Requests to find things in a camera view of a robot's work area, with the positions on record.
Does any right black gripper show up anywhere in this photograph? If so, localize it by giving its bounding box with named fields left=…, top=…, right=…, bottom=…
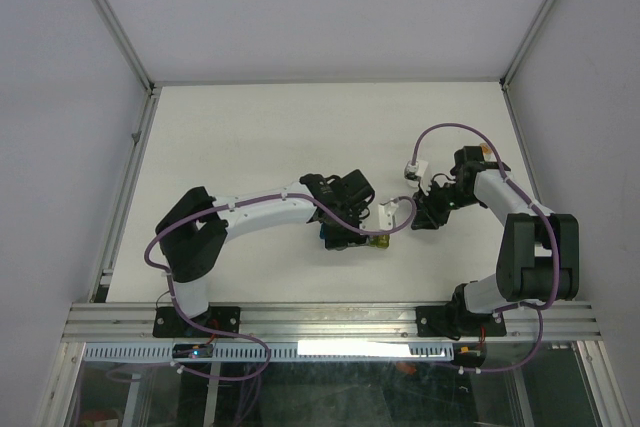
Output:
left=411, top=178, right=480, bottom=230

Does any multicolour weekly pill organizer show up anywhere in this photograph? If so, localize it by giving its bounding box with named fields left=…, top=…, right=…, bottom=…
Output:
left=357, top=234, right=390, bottom=249

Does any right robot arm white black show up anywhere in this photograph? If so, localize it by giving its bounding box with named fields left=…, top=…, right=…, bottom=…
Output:
left=404, top=146, right=580, bottom=340

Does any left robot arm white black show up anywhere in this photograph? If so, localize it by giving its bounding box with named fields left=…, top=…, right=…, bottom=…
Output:
left=155, top=170, right=375, bottom=336

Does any amber pill bottle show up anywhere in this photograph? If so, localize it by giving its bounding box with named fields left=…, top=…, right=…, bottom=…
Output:
left=480, top=143, right=493, bottom=158

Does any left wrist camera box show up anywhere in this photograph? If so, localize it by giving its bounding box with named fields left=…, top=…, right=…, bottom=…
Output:
left=377, top=198, right=399, bottom=231

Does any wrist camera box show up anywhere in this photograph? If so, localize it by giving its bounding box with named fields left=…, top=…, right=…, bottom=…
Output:
left=377, top=198, right=399, bottom=231
left=403, top=159, right=430, bottom=188

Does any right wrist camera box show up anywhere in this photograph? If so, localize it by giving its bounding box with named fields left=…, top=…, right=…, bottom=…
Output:
left=403, top=159, right=430, bottom=188

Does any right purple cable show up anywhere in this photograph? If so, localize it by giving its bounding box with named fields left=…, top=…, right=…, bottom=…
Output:
left=409, top=121, right=561, bottom=376

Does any purple cable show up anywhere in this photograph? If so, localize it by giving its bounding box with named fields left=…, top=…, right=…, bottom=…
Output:
left=409, top=121, right=561, bottom=376
left=104, top=195, right=419, bottom=383

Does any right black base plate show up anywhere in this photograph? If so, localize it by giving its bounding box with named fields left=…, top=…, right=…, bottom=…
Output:
left=415, top=304, right=506, bottom=340

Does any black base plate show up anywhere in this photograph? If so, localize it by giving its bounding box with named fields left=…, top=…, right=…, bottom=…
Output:
left=415, top=304, right=506, bottom=340
left=152, top=305, right=241, bottom=338

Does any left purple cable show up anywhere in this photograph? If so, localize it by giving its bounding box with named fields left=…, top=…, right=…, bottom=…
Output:
left=104, top=195, right=419, bottom=383

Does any white slotted cable duct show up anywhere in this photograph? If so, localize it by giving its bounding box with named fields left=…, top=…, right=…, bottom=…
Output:
left=84, top=340, right=454, bottom=363

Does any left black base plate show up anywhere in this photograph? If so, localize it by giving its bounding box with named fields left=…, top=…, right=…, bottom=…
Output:
left=152, top=305, right=241, bottom=338

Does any aluminium mounting rail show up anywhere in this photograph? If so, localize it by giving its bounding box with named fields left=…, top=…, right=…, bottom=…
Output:
left=62, top=301, right=602, bottom=343

